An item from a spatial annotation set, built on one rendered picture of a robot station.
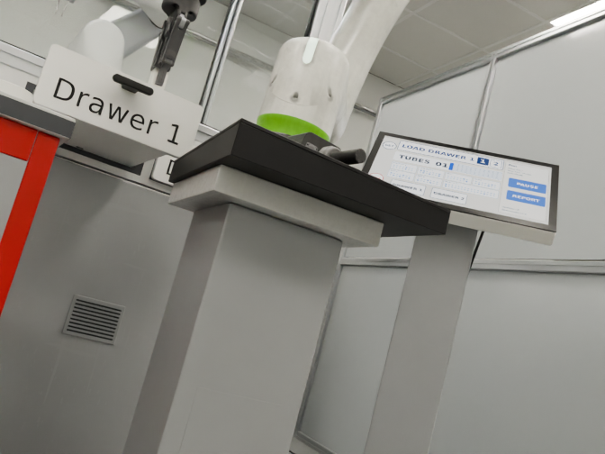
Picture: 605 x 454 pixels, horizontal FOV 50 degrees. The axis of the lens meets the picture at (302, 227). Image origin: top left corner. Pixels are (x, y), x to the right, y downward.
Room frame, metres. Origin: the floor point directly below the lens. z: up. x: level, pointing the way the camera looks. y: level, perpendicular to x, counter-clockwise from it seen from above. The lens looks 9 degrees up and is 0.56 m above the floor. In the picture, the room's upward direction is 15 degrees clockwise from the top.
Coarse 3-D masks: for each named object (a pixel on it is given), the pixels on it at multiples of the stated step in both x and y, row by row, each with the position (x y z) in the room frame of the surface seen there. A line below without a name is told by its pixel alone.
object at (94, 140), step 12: (84, 132) 1.29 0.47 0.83; (96, 132) 1.25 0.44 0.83; (108, 132) 1.23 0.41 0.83; (72, 144) 1.44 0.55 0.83; (84, 144) 1.41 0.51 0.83; (96, 144) 1.37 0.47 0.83; (108, 144) 1.34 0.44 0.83; (120, 144) 1.30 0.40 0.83; (132, 144) 1.27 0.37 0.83; (108, 156) 1.46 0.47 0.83; (120, 156) 1.43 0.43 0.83; (132, 156) 1.39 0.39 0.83; (144, 156) 1.36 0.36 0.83; (156, 156) 1.32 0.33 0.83
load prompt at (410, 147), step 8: (400, 144) 1.83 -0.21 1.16; (408, 144) 1.83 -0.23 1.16; (416, 144) 1.83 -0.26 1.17; (416, 152) 1.80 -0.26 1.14; (424, 152) 1.80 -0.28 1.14; (432, 152) 1.80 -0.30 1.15; (440, 152) 1.80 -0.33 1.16; (448, 152) 1.80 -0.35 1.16; (456, 152) 1.80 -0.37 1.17; (464, 152) 1.80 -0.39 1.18; (456, 160) 1.77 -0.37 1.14; (464, 160) 1.77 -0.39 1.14; (472, 160) 1.77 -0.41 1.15; (480, 160) 1.77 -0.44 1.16; (488, 160) 1.77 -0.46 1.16; (496, 160) 1.77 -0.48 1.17; (504, 160) 1.77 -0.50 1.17; (496, 168) 1.74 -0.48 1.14
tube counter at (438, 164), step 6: (438, 162) 1.76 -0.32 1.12; (444, 162) 1.76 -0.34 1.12; (450, 162) 1.76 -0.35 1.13; (444, 168) 1.74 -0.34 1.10; (450, 168) 1.74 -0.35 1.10; (456, 168) 1.74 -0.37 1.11; (462, 168) 1.74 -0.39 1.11; (468, 168) 1.74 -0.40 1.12; (474, 168) 1.74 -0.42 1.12; (480, 168) 1.74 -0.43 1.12; (468, 174) 1.73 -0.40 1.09; (474, 174) 1.73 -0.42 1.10; (480, 174) 1.73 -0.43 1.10; (486, 174) 1.73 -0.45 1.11; (492, 174) 1.73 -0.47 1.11; (498, 174) 1.73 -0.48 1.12
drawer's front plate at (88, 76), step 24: (48, 72) 1.08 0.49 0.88; (72, 72) 1.10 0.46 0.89; (96, 72) 1.12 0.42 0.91; (120, 72) 1.14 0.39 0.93; (48, 96) 1.09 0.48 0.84; (96, 96) 1.12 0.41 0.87; (120, 96) 1.14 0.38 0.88; (144, 96) 1.16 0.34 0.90; (168, 96) 1.18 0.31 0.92; (96, 120) 1.13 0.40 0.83; (144, 120) 1.17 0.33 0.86; (168, 120) 1.19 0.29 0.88; (192, 120) 1.21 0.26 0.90; (144, 144) 1.18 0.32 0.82; (168, 144) 1.19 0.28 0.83; (192, 144) 1.21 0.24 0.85
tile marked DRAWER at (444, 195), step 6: (432, 192) 1.67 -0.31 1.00; (438, 192) 1.67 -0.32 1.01; (444, 192) 1.67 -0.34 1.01; (450, 192) 1.67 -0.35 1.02; (456, 192) 1.67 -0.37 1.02; (438, 198) 1.65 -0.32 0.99; (444, 198) 1.65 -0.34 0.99; (450, 198) 1.65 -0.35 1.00; (456, 198) 1.65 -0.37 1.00; (462, 198) 1.65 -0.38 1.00
